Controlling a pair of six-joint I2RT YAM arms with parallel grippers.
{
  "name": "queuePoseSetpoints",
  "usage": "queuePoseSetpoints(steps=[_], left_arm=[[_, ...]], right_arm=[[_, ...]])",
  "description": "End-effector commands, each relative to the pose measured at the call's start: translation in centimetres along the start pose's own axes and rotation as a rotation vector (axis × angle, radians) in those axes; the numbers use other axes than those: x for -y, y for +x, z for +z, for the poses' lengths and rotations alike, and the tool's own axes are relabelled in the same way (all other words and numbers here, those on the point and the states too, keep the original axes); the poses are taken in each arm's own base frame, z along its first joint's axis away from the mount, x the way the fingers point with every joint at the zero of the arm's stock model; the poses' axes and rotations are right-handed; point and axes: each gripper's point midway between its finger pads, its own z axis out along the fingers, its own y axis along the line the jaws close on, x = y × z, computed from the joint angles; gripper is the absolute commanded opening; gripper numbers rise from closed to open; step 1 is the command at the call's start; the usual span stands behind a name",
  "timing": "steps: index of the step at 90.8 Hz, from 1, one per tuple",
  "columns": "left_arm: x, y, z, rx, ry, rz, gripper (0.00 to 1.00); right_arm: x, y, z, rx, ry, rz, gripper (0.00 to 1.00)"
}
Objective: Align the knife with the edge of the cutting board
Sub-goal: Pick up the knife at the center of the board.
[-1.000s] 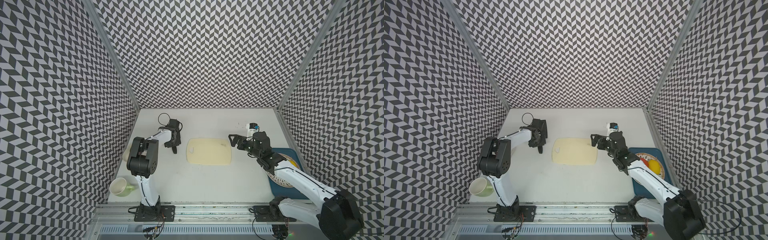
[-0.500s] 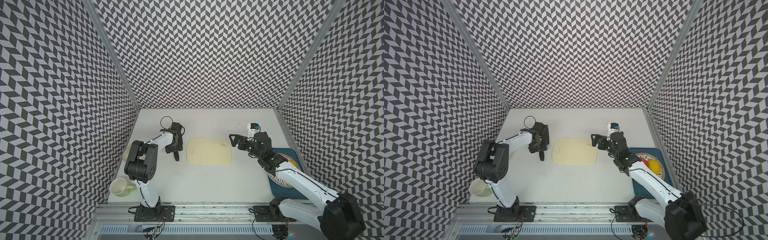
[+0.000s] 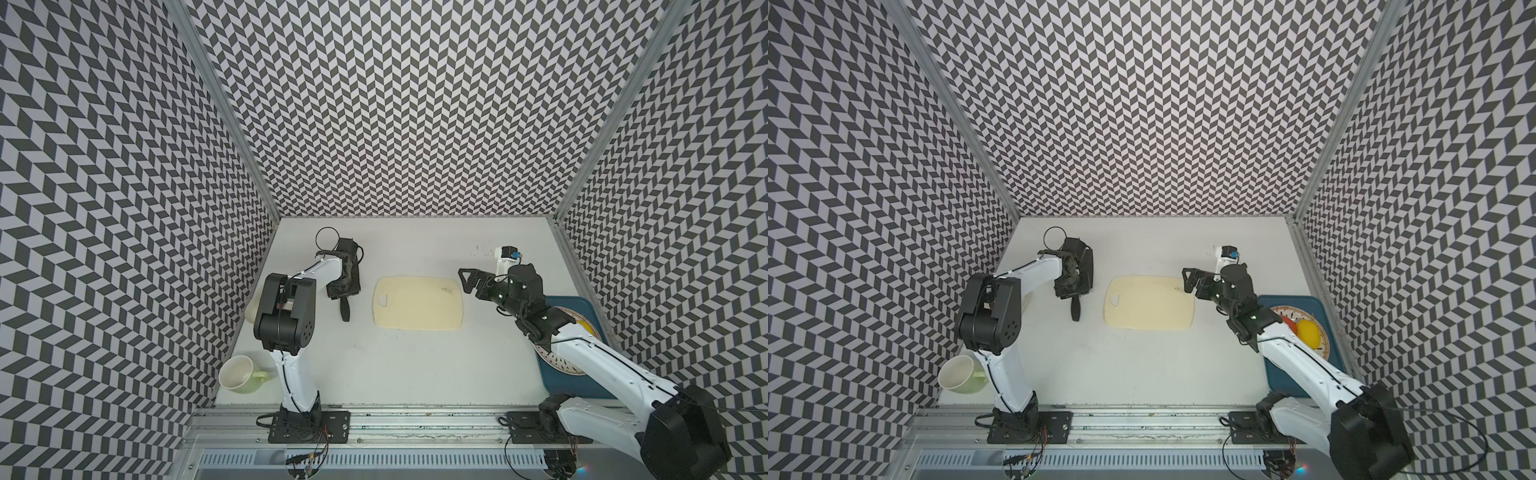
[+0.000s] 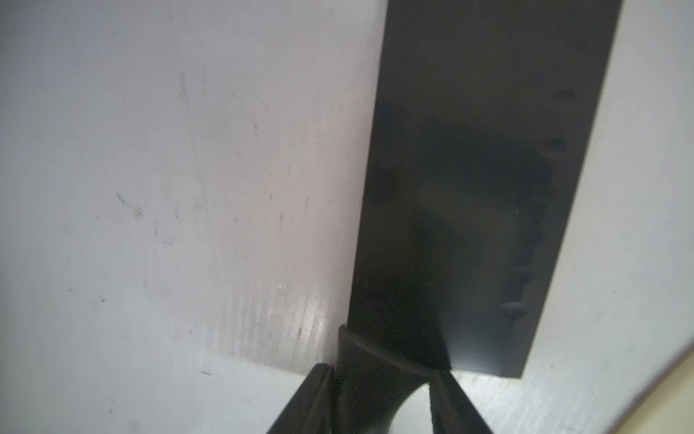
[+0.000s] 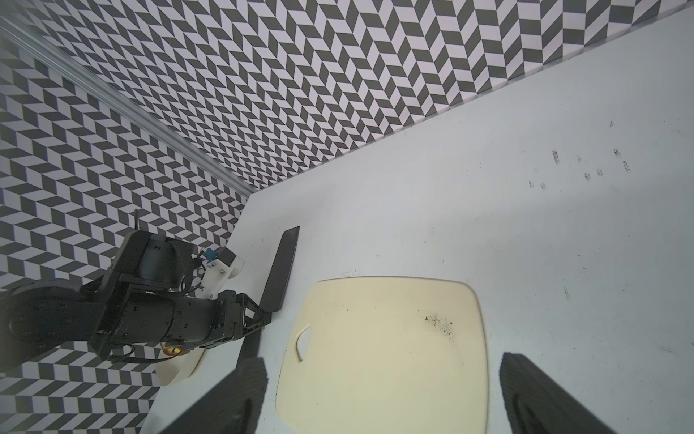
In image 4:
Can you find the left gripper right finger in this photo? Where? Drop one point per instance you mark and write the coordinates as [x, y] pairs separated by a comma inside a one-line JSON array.
[[452, 412]]

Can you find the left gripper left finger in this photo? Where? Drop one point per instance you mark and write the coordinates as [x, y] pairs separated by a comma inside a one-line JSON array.
[[311, 408]]

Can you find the black cleaver knife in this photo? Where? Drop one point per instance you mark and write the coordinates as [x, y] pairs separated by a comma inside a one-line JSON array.
[[482, 117]]

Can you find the beige cutting board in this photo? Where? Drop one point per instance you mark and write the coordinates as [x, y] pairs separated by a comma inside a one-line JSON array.
[[667, 407]]

